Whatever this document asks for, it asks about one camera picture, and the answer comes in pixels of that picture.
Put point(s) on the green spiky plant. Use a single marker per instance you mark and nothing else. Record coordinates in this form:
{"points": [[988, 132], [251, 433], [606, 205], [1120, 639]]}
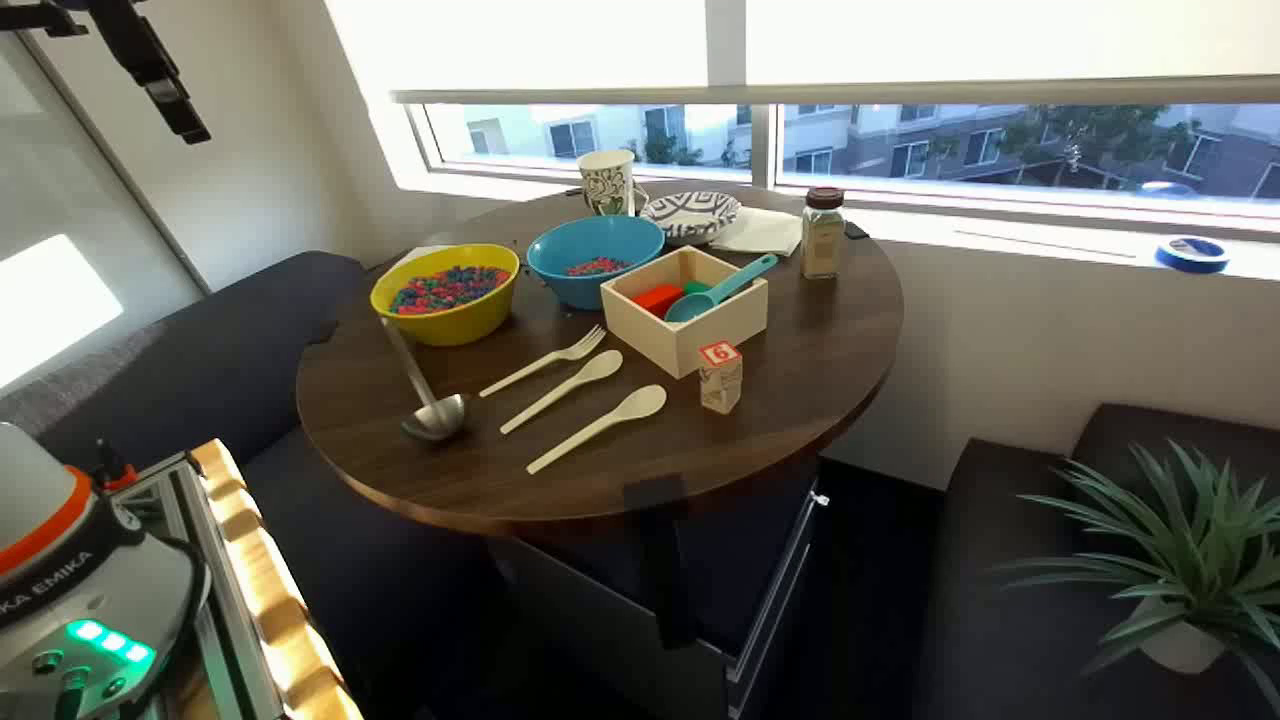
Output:
{"points": [[1172, 544]]}

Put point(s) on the white roller blind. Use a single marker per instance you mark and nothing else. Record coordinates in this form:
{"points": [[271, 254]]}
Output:
{"points": [[1015, 46], [535, 46]]}

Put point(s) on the light wooden box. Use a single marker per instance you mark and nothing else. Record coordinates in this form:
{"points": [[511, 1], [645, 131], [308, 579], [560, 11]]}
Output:
{"points": [[682, 344]]}

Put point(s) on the metal ladle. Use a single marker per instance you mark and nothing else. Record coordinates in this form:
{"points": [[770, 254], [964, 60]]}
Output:
{"points": [[435, 418]]}

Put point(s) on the dark ottoman seat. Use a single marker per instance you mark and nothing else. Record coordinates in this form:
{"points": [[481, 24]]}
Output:
{"points": [[1015, 602]]}

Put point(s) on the aluminium robot stand frame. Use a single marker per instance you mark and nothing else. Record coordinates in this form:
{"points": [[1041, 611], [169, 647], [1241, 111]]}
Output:
{"points": [[212, 602]]}

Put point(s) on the wooden toy block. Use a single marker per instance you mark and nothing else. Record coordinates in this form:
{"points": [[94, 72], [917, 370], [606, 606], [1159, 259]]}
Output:
{"points": [[721, 380]]}

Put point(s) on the yellow bowl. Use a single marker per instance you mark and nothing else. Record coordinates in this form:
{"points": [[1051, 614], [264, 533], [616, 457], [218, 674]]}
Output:
{"points": [[451, 331]]}

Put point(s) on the glass jar with dark lid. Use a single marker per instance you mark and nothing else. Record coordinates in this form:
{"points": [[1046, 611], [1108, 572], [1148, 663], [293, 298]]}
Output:
{"points": [[823, 243]]}

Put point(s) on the white napkin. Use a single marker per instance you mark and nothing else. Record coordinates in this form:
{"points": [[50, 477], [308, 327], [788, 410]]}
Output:
{"points": [[761, 232]]}

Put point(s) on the teal plastic scoop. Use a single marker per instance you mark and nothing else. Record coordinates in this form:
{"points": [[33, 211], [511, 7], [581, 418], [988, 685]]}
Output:
{"points": [[692, 305]]}

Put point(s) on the blue tape roll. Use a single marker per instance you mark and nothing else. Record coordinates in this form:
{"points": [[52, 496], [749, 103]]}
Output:
{"points": [[1189, 254]]}

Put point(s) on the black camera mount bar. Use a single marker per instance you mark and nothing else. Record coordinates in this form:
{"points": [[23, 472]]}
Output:
{"points": [[40, 21]]}

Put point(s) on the patterned paper cup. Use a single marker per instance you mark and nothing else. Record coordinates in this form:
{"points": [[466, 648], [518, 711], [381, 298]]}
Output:
{"points": [[606, 186]]}

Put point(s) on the blue bowl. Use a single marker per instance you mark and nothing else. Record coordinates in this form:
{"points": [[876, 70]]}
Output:
{"points": [[585, 295]]}

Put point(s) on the cream plastic spoon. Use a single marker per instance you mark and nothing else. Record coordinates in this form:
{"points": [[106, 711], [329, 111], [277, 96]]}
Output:
{"points": [[567, 390], [600, 426]]}

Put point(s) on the cream plastic fork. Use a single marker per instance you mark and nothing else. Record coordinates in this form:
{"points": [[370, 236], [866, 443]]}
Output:
{"points": [[542, 362]]}

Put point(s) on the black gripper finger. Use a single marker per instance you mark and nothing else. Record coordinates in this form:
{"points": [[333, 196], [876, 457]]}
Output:
{"points": [[187, 123]]}

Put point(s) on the colourful beads heap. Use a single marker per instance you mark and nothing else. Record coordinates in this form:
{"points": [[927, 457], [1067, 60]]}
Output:
{"points": [[598, 265], [451, 289]]}

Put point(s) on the white plant pot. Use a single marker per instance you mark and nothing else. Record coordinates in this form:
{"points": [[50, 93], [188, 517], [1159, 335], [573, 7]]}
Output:
{"points": [[1183, 648]]}

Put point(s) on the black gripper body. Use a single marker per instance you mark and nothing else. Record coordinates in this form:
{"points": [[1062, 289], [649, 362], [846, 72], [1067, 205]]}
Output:
{"points": [[125, 43]]}

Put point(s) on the grey cabinet under table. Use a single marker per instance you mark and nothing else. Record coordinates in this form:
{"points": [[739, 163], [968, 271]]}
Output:
{"points": [[600, 624]]}

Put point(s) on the orange plastic toy piece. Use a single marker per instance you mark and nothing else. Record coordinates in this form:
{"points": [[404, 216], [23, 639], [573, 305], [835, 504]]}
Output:
{"points": [[657, 298]]}

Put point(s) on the black white patterned plate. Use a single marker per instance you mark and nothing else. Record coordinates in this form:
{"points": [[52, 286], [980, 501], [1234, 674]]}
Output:
{"points": [[691, 212]]}

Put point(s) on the light wooden frame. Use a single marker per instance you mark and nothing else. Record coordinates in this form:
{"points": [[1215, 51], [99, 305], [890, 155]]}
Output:
{"points": [[264, 584]]}

